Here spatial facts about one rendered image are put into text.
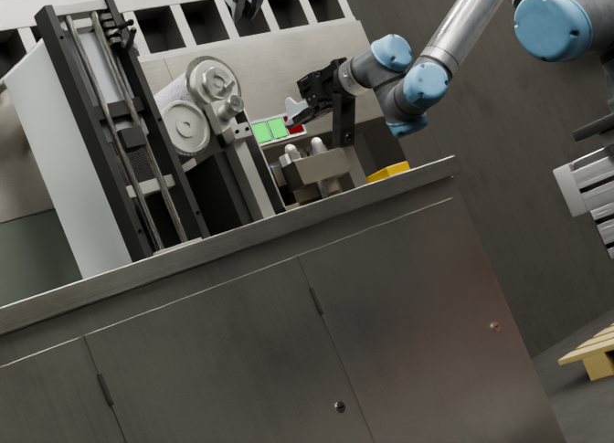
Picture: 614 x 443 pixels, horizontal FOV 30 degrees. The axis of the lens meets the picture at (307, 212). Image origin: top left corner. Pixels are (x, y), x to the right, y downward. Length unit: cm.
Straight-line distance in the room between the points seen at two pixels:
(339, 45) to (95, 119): 129
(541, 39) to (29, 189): 126
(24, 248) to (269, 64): 94
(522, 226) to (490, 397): 406
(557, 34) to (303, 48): 150
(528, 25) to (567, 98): 560
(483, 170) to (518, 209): 32
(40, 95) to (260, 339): 75
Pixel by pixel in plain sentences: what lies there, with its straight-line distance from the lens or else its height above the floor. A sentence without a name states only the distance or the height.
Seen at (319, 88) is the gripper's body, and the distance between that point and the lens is 238.
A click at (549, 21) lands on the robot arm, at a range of 186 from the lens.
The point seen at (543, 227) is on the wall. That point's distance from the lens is 665.
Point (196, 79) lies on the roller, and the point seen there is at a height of 127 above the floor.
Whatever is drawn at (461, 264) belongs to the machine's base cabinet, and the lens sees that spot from 250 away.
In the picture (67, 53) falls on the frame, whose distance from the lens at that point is 225.
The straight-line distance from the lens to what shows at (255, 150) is 261.
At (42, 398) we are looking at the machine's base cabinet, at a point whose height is 75.
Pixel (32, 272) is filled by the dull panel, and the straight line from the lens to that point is 259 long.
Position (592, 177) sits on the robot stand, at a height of 73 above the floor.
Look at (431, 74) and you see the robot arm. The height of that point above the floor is 102.
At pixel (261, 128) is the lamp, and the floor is 120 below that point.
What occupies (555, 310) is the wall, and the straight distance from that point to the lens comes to 648.
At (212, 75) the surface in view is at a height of 127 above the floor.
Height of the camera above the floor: 73
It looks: 4 degrees up
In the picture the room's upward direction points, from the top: 23 degrees counter-clockwise
